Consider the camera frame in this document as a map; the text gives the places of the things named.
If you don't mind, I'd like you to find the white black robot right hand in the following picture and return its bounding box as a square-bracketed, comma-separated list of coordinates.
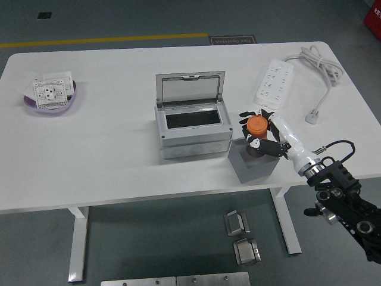
[239, 108, 318, 175]

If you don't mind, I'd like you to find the purple bowl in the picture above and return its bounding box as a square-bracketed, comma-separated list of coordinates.
[23, 79, 78, 114]

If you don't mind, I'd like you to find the metal block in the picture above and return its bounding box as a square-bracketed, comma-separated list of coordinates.
[223, 210, 251, 238]
[232, 237, 262, 266]

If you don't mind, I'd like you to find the white power cord with plug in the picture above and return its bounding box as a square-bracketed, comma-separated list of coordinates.
[282, 45, 345, 125]

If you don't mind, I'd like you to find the white power strip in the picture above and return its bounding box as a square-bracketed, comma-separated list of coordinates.
[252, 58, 295, 110]

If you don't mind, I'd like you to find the red object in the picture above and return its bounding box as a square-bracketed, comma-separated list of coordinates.
[363, 0, 381, 38]

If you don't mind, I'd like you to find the dark floor sign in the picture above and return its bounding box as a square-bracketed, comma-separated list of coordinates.
[208, 35, 257, 46]

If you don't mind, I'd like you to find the white socket module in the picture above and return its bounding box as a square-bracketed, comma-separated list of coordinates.
[32, 79, 68, 108]

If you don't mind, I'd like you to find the grey cube with round hole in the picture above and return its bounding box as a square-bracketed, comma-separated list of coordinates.
[227, 136, 280, 184]

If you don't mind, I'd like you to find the white switch plate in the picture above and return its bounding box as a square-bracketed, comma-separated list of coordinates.
[41, 70, 74, 96]

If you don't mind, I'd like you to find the white table leg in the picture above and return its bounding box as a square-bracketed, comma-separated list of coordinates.
[270, 186, 303, 256]
[67, 205, 90, 283]

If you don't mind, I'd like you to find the orange cylinder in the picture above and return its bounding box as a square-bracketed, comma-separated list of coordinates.
[246, 116, 270, 141]

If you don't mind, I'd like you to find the white flat cover plate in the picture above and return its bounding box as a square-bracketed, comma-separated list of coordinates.
[17, 71, 42, 98]

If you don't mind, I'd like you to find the metal base plate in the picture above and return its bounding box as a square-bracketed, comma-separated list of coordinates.
[100, 276, 177, 286]
[176, 271, 251, 286]

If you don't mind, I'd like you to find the grey electrical box clear lid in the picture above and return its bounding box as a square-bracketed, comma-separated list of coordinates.
[154, 70, 234, 160]

